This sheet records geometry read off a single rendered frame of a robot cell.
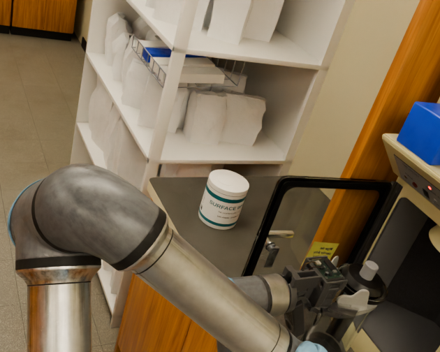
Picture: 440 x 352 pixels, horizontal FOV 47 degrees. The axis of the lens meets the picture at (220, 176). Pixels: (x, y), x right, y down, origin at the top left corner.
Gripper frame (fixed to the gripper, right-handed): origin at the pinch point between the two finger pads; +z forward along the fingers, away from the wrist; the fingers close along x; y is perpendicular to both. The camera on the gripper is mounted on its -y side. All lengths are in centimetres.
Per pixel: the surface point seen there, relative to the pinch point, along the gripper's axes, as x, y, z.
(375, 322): 6.9, -21.6, 24.1
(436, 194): 2.2, 22.3, 11.2
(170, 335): 48, -66, -8
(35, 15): 487, -97, 12
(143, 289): 74, -71, -8
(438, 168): 3.3, 27.6, 9.4
